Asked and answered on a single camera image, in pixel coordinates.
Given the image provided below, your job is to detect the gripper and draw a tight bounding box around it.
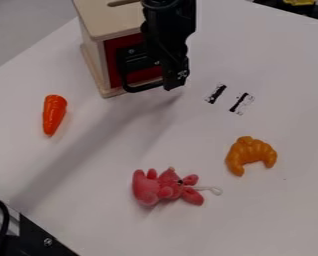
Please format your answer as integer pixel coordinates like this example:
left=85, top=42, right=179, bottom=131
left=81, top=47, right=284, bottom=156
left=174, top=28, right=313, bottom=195
left=138, top=13, right=198, bottom=92

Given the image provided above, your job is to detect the orange toy croissant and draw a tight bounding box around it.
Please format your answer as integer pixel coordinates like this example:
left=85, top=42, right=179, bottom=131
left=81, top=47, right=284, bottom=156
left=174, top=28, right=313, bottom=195
left=223, top=135, right=280, bottom=177

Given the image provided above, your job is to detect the pink plush animal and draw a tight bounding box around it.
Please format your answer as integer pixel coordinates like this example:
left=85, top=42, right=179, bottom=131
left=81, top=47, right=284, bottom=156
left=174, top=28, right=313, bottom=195
left=130, top=166, right=225, bottom=207

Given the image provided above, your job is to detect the drawer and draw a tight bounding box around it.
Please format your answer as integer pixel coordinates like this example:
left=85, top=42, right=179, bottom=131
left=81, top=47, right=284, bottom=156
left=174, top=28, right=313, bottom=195
left=102, top=32, right=166, bottom=94

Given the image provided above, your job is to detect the black and white sticker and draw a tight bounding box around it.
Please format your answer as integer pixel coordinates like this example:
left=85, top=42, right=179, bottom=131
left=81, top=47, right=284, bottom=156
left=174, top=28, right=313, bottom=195
left=228, top=91, right=257, bottom=117

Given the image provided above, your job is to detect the orange toy carrot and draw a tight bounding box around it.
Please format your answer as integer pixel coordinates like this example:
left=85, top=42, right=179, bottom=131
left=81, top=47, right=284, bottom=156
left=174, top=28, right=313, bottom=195
left=41, top=94, right=70, bottom=137

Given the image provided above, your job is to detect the cabinet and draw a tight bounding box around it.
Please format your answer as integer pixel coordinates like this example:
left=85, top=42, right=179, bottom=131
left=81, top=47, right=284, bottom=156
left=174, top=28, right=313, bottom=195
left=70, top=0, right=168, bottom=99

